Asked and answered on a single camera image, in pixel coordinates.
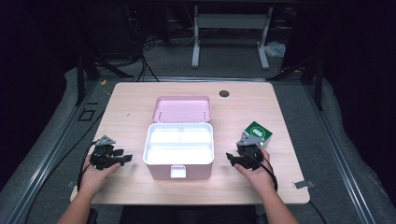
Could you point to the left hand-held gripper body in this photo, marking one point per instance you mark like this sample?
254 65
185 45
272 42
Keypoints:
101 155

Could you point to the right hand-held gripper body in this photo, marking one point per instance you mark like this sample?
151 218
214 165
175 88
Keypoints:
251 155

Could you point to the green and white carton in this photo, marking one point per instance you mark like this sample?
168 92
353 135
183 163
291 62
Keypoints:
260 132

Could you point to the pink lidded storage box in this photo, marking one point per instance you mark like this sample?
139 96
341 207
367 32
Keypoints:
182 109

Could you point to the person's left hand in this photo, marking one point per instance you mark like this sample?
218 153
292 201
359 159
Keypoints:
93 179

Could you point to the person's right hand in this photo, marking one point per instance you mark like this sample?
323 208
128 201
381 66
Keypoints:
261 179

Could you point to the grey tape piece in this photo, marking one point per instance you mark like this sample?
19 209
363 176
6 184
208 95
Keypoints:
71 184
303 184

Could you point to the white inner tray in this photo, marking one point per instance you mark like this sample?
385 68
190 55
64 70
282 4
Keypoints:
179 146

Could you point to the black metal stand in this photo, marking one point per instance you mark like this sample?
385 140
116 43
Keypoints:
81 77
317 81

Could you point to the clear plastic bag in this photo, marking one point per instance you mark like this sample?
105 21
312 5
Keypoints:
275 49

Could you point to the aluminium floor rail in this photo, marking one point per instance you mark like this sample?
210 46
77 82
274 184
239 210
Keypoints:
53 155
218 78
339 146

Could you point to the grey metal desk frame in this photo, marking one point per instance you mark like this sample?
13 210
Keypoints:
230 21

